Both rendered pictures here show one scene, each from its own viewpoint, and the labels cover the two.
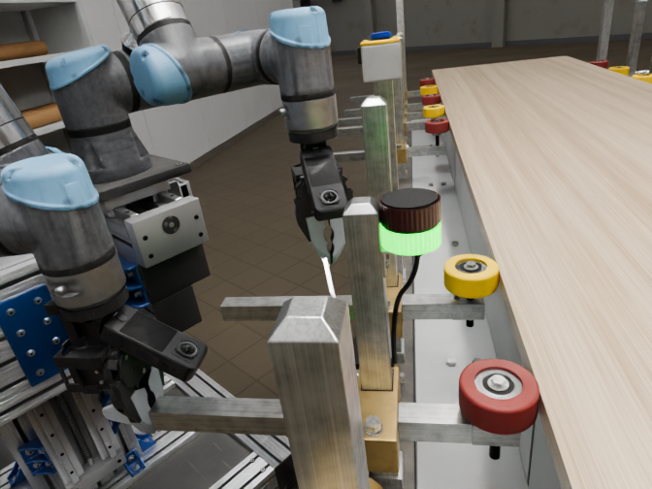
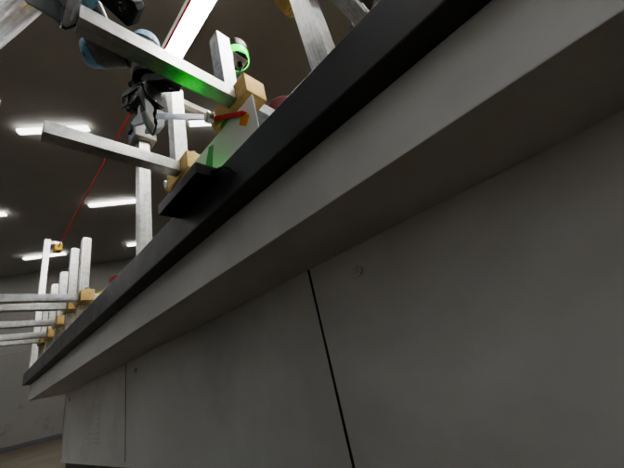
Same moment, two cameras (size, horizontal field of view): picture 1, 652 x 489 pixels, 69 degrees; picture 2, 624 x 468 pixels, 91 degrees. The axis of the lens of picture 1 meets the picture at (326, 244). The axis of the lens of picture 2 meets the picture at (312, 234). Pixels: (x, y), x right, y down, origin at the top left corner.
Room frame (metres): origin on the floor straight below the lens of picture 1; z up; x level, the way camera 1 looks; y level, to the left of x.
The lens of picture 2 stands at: (0.11, 0.36, 0.32)
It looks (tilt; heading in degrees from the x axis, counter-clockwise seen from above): 22 degrees up; 297
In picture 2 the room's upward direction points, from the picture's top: 14 degrees counter-clockwise
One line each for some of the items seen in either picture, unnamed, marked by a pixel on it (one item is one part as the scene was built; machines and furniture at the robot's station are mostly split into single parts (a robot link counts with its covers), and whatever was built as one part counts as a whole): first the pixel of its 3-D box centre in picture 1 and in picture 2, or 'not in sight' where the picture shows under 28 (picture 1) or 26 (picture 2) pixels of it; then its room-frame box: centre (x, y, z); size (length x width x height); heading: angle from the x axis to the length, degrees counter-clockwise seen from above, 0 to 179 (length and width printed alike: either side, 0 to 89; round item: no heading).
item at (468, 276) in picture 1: (470, 295); not in sight; (0.62, -0.21, 0.85); 0.08 x 0.08 x 0.11
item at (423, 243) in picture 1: (410, 232); (237, 58); (0.43, -0.09, 1.07); 0.06 x 0.06 x 0.02
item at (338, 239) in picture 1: (335, 230); (152, 126); (0.68, -0.02, 0.96); 0.06 x 0.03 x 0.09; 8
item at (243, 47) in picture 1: (248, 59); (104, 47); (0.74, 0.08, 1.23); 0.11 x 0.11 x 0.08; 41
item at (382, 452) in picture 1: (380, 408); (238, 109); (0.42, -0.04, 0.85); 0.13 x 0.06 x 0.05; 168
